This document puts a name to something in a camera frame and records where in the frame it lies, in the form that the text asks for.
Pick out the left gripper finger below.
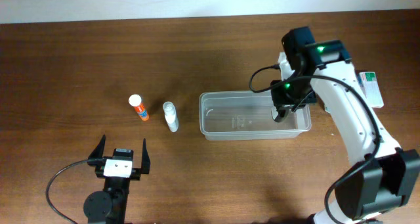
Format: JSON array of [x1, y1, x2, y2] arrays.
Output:
[[140, 139, 151, 174], [87, 135, 106, 167]]

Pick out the dark bottle white cap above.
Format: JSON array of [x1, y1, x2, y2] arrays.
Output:
[[271, 106, 290, 123]]

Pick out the white spray bottle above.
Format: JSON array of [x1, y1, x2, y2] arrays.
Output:
[[163, 102, 179, 133]]

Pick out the orange tube white cap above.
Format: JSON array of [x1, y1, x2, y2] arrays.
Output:
[[129, 94, 149, 121]]

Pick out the white green medicine box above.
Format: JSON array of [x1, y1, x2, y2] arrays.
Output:
[[358, 72, 385, 108]]

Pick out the small jar gold lid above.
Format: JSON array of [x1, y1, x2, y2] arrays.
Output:
[[324, 104, 331, 114]]

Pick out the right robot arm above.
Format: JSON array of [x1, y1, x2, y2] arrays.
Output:
[[270, 27, 419, 223]]

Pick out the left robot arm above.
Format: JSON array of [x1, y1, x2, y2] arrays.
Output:
[[83, 135, 151, 223]]

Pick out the clear plastic container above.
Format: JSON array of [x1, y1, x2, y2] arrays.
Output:
[[199, 91, 312, 141]]

